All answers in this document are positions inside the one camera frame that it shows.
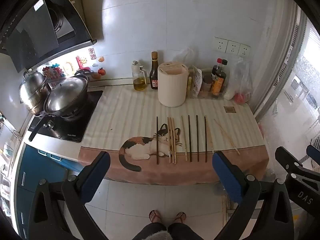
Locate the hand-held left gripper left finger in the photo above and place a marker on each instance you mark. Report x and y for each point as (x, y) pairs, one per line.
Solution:
(97, 177)

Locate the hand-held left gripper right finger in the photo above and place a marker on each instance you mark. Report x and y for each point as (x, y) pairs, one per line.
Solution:
(226, 177)

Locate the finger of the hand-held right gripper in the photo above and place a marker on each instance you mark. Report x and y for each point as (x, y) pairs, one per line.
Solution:
(287, 158)
(314, 152)

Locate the black chopstick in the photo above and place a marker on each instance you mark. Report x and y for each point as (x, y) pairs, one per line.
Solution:
(205, 137)
(197, 137)
(157, 140)
(189, 137)

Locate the white utensil holder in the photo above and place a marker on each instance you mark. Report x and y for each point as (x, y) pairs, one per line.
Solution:
(172, 90)

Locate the black gas stove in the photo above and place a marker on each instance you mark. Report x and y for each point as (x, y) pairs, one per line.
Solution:
(82, 122)

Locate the blue cabinet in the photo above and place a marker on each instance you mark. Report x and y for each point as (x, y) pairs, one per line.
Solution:
(37, 170)

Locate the person's right foot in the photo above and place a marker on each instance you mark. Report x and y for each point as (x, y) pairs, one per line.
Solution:
(180, 217)

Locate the person's foot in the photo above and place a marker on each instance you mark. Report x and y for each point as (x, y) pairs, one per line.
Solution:
(155, 216)
(180, 217)

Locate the person's right leg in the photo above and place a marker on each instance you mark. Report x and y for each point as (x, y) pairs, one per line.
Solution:
(185, 231)

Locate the person's leg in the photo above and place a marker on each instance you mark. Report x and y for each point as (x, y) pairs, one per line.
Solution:
(147, 231)
(185, 231)

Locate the person's left foot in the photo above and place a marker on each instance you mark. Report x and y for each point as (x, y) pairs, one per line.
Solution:
(155, 216)

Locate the person's left leg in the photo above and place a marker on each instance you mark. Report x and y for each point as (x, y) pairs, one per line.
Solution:
(147, 231)

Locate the window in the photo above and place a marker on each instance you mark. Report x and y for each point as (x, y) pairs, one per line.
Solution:
(300, 80)

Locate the striped cat print table cloth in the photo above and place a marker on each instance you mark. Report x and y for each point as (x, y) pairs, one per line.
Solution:
(130, 110)

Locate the red tomato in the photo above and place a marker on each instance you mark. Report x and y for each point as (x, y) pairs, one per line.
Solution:
(241, 98)

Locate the black wok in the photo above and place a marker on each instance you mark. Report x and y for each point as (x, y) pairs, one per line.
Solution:
(37, 130)

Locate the clear plastic bin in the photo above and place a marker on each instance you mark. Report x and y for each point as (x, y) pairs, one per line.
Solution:
(205, 95)

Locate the steel wok lid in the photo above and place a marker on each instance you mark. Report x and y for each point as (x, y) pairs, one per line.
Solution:
(65, 92)

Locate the black cap orange label bottle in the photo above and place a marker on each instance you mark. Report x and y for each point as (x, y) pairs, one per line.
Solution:
(218, 85)

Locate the white plastic bag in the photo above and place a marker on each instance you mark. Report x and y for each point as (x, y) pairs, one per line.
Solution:
(237, 80)

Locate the brown lid jar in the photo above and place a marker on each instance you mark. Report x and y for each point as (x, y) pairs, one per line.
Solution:
(207, 82)

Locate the yellow seasoning box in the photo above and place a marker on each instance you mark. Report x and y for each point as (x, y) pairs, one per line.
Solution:
(189, 83)

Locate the white seasoning packet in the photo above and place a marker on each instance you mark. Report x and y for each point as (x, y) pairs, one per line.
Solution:
(198, 80)

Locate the glass oil dispenser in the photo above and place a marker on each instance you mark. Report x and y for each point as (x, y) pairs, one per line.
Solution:
(139, 82)

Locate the red cap sauce bottle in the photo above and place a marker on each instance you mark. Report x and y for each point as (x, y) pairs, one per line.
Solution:
(215, 70)

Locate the steel steamer pot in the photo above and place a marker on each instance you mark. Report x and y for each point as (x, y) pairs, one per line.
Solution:
(32, 90)

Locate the dark sauce bottle brown cap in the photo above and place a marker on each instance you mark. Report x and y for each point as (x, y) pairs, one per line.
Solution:
(154, 77)

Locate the clear plastic bag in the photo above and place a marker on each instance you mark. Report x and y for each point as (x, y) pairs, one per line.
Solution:
(187, 55)

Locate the black range hood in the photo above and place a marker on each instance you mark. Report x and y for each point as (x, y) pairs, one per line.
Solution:
(30, 30)

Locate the white wall socket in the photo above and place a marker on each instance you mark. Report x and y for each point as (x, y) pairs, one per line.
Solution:
(220, 45)
(244, 50)
(233, 47)

